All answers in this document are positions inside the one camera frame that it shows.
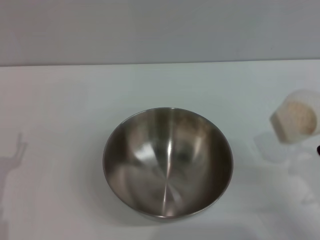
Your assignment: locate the uncooked rice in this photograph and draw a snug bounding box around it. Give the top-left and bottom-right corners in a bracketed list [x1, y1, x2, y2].
[284, 101, 316, 135]

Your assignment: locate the clear plastic measuring cup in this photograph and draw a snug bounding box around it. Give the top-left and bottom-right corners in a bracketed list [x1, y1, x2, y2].
[269, 89, 320, 144]

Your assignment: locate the stainless steel mixing bowl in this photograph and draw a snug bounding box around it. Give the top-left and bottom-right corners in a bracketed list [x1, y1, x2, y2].
[102, 107, 235, 224]

